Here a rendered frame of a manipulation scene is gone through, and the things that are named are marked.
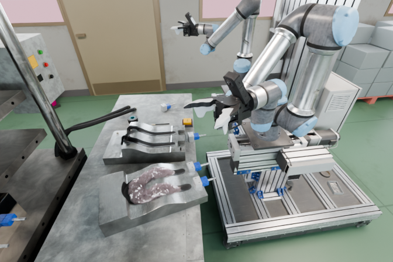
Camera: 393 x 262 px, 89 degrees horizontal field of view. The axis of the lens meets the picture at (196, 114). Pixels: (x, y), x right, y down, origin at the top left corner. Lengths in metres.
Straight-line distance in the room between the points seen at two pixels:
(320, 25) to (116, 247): 1.18
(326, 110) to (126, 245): 1.28
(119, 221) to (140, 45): 2.85
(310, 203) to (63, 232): 1.74
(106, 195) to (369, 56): 3.62
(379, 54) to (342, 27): 3.10
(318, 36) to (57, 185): 1.46
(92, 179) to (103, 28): 2.58
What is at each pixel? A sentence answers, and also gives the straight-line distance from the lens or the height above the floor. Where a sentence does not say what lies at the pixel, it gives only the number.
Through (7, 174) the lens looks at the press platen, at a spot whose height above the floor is 1.02.
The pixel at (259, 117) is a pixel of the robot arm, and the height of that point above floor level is 1.35.
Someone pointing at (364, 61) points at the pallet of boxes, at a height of 0.76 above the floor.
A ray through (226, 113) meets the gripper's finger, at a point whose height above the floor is 1.47.
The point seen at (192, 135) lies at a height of 0.85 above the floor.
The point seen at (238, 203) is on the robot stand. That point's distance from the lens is 1.85.
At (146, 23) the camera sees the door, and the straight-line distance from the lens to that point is 3.39.
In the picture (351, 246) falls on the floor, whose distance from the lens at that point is 2.26.
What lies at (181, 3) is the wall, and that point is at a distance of 3.41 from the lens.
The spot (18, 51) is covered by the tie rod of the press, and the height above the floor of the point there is 1.48.
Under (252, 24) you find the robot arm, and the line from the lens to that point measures 1.52.
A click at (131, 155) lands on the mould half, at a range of 1.29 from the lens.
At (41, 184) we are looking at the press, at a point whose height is 0.78.
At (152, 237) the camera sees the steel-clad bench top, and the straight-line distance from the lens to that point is 1.07.
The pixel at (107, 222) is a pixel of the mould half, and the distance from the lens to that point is 1.03.
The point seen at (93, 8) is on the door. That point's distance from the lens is 3.49.
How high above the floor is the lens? 1.77
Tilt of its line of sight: 35 degrees down
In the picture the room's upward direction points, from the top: straight up
